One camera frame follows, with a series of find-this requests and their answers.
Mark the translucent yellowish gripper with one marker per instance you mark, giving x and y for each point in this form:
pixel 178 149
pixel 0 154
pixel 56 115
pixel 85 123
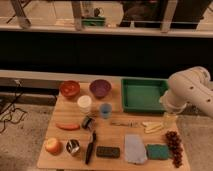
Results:
pixel 169 119

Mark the dark red grape bunch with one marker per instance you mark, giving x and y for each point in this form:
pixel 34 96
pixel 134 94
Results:
pixel 174 143

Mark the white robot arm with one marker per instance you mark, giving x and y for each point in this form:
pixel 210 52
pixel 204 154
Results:
pixel 187 86

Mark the green plastic tray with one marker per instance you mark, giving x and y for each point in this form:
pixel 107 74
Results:
pixel 142 95

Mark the peeled banana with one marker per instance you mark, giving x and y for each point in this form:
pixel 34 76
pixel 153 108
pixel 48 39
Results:
pixel 151 127

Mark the green scrubbing sponge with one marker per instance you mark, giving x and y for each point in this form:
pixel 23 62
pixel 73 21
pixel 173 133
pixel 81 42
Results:
pixel 157 152

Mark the silver metal utensil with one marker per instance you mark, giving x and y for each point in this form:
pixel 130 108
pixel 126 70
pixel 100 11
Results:
pixel 124 124

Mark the grey blue cloth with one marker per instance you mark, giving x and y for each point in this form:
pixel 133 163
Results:
pixel 134 149

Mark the blue plastic cup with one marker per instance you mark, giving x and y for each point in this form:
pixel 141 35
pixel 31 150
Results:
pixel 105 110

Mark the black sponge block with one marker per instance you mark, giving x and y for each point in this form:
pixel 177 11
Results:
pixel 108 152

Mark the purple bowl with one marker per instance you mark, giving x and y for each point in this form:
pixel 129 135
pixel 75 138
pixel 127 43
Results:
pixel 100 88

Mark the small metal can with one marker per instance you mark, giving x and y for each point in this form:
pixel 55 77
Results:
pixel 88 123

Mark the white plastic cup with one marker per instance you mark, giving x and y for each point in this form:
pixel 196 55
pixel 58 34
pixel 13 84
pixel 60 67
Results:
pixel 84 103

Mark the shiny metal cup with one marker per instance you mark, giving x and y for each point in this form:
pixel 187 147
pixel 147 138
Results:
pixel 73 147

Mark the orange carrot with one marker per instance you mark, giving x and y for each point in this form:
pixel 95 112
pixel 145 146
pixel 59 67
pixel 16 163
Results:
pixel 68 127

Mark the red bowl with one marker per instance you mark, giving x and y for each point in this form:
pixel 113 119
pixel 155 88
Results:
pixel 69 89

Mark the red yellow apple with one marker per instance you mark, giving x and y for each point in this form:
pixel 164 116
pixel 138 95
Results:
pixel 53 146

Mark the green box in background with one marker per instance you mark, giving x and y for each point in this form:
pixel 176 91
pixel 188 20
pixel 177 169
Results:
pixel 95 21

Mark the black handled knife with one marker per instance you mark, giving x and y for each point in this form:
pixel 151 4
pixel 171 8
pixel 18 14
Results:
pixel 90 147

